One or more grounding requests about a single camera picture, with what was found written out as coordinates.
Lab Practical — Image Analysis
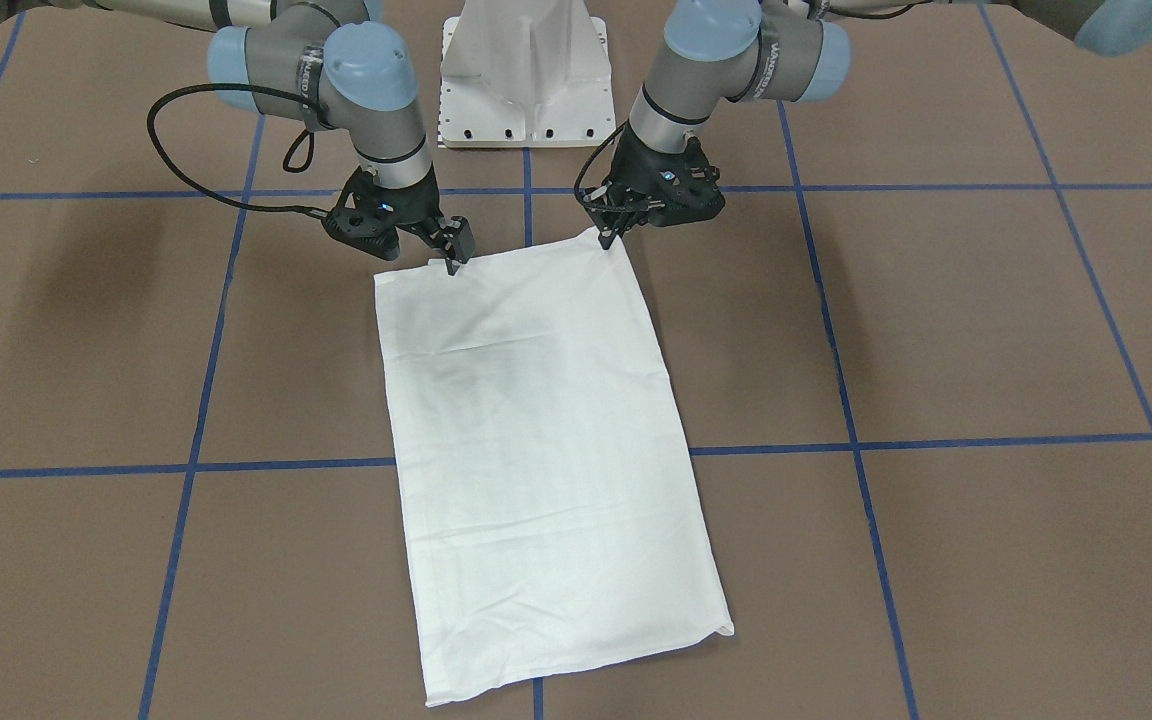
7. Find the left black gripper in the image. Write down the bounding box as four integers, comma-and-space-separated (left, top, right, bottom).
573, 129, 726, 251

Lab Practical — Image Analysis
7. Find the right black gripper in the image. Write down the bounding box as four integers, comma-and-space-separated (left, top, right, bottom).
323, 168, 476, 275

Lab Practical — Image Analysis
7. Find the white printed t-shirt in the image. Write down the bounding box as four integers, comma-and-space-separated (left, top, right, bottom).
374, 229, 735, 707

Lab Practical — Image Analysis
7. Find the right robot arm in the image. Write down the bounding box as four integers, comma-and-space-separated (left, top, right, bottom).
97, 1, 475, 274

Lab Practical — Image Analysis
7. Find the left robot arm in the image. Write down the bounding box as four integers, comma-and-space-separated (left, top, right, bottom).
573, 1, 914, 249

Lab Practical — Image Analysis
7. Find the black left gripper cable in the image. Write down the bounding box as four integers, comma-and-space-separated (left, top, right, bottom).
573, 120, 632, 200

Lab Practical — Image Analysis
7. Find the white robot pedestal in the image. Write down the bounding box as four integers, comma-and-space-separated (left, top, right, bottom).
435, 1, 617, 149

